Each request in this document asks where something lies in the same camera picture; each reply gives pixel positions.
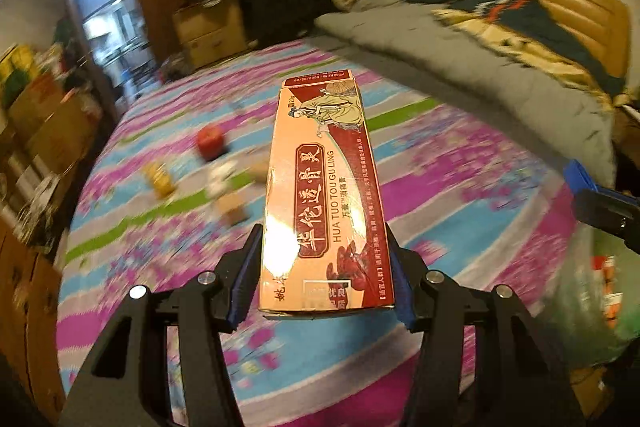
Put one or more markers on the yellow wrapper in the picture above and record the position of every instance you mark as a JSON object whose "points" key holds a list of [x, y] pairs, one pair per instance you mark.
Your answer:
{"points": [[160, 181]]}

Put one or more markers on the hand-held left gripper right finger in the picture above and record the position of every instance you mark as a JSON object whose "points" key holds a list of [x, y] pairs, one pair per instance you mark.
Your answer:
{"points": [[402, 292]]}

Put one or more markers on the red apple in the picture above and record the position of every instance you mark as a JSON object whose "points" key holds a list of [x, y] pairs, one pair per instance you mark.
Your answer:
{"points": [[210, 142]]}

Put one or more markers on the long red beige box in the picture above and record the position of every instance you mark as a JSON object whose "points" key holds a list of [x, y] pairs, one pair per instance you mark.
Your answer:
{"points": [[320, 187]]}

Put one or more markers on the grey quilt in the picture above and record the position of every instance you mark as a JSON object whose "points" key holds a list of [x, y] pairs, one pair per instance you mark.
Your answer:
{"points": [[475, 72]]}

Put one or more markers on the floral striped bedsheet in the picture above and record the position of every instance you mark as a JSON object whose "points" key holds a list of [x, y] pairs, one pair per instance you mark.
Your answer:
{"points": [[150, 257]]}

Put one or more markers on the small cardboard box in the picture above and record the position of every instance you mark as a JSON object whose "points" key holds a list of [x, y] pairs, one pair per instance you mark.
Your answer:
{"points": [[591, 379]]}

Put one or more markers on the dark patterned bag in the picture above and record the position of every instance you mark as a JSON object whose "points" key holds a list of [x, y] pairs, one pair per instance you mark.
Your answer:
{"points": [[174, 67]]}

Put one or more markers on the stack of cardboard boxes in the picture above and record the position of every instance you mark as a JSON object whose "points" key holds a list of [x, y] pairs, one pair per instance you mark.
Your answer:
{"points": [[50, 122]]}

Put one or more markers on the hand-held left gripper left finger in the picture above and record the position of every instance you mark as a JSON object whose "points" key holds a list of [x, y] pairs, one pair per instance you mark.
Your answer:
{"points": [[245, 287]]}

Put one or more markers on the yellow green bag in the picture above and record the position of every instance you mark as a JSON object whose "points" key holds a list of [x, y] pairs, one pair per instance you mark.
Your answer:
{"points": [[15, 74]]}

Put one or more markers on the small brown box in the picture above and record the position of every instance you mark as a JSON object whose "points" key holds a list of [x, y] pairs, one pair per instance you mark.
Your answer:
{"points": [[232, 208]]}

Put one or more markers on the green transparent plastic bag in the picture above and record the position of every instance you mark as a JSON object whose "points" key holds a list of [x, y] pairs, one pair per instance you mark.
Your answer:
{"points": [[575, 297]]}

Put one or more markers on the black bag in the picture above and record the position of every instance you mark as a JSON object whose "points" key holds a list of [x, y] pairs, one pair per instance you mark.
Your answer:
{"points": [[275, 2]]}

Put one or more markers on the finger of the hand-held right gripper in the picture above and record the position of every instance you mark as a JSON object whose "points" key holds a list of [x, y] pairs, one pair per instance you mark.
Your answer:
{"points": [[600, 209]]}

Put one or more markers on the yellow patterned blanket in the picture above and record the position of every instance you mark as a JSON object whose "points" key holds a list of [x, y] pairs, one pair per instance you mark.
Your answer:
{"points": [[525, 42]]}

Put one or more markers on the red white box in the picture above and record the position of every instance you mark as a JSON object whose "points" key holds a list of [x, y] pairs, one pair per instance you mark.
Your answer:
{"points": [[607, 284]]}

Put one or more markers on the brown cardboard box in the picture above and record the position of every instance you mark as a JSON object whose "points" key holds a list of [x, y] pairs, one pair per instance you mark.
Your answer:
{"points": [[212, 32]]}

